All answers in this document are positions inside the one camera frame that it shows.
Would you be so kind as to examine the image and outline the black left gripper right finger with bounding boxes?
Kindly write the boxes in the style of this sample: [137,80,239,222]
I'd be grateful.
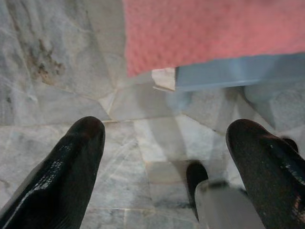
[225,118,305,229]

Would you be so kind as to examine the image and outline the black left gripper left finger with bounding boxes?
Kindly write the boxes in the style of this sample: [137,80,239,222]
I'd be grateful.
[0,116,106,229]

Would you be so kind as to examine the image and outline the pink fluffy pillow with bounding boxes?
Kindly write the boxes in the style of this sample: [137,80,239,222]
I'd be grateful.
[122,0,305,77]

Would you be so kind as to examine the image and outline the silver robot left leg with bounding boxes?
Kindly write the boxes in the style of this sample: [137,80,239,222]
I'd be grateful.
[194,180,266,229]

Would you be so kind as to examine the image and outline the black robot left foot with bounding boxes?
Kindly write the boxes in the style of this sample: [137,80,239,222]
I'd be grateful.
[185,162,209,221]

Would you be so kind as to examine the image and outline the grey-blue bench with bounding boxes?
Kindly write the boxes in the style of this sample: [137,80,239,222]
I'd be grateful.
[174,52,305,93]

